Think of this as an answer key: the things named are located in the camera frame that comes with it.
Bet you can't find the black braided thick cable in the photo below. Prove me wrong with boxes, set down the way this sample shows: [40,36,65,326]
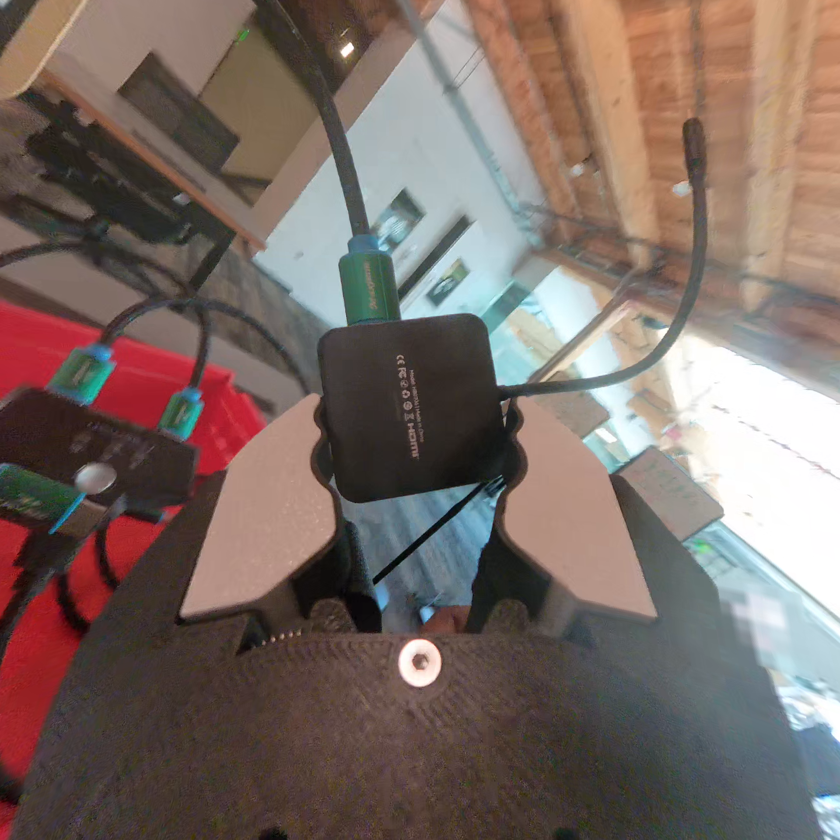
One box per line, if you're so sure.
[317,313,508,504]

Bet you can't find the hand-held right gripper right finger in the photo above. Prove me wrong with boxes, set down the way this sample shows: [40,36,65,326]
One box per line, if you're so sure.
[494,397,658,621]

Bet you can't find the handwritten white board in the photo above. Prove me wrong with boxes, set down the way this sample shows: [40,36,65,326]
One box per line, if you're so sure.
[616,446,725,542]

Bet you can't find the framed wall picture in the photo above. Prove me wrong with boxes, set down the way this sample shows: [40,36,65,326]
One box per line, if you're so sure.
[427,259,472,308]
[377,189,427,255]

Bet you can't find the red plastic bin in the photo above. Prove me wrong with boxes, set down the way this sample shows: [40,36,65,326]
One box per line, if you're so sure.
[0,298,273,811]

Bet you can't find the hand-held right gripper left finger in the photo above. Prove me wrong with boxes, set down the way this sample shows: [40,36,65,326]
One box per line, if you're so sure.
[178,394,344,621]

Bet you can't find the person's right hand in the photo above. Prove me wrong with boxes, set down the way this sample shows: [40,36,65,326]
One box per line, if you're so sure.
[420,604,471,635]

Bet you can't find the thin black cable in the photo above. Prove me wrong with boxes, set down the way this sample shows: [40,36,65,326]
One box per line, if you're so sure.
[499,118,710,403]

